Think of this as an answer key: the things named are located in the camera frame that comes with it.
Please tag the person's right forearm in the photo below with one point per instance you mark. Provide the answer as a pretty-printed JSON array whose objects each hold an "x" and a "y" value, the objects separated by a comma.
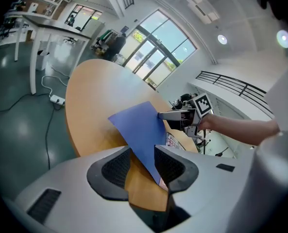
[{"x": 236, "y": 130}]

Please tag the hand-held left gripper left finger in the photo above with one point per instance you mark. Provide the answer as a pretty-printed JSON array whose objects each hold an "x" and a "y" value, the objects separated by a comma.
[{"x": 68, "y": 178}]

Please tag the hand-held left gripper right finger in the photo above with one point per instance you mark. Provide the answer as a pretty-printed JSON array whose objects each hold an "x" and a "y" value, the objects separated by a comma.
[{"x": 207, "y": 190}]

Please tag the dark table with white legs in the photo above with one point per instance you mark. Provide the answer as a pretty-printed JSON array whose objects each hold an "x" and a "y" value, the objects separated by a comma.
[{"x": 54, "y": 25}]

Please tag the black swivel chair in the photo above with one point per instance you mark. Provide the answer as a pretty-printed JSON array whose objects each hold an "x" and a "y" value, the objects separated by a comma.
[{"x": 69, "y": 39}]

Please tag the white power strip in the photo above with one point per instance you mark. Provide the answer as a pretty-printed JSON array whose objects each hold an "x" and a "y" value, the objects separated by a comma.
[{"x": 57, "y": 99}]

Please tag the white ceiling air conditioner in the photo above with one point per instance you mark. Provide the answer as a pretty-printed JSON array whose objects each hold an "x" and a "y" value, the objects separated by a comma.
[{"x": 203, "y": 8}]

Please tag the white waste bin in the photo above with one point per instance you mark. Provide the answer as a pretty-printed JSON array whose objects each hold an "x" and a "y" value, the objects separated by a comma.
[{"x": 43, "y": 61}]

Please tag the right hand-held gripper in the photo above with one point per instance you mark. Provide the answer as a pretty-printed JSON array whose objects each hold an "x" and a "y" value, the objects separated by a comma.
[{"x": 203, "y": 105}]

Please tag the wall shelf with items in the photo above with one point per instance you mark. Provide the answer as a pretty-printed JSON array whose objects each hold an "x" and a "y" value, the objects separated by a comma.
[{"x": 37, "y": 4}]

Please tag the large glass window wall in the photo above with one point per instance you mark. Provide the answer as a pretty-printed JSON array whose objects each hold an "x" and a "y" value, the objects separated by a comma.
[{"x": 163, "y": 45}]

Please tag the round wooden table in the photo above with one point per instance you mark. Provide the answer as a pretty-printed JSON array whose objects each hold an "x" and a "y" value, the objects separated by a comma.
[{"x": 95, "y": 93}]

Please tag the round ceiling light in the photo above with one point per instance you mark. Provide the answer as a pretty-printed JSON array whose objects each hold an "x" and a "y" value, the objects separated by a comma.
[
  {"x": 222, "y": 39},
  {"x": 284, "y": 38}
]

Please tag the black metal railing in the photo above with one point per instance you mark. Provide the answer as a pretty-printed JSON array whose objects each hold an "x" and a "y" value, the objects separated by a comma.
[{"x": 233, "y": 84}]

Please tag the clothes rack with garments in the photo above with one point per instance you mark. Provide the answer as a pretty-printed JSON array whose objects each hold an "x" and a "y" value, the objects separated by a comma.
[{"x": 106, "y": 39}]

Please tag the person's white t-shirt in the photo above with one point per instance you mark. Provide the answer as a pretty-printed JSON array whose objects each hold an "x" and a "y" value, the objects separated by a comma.
[{"x": 275, "y": 178}]

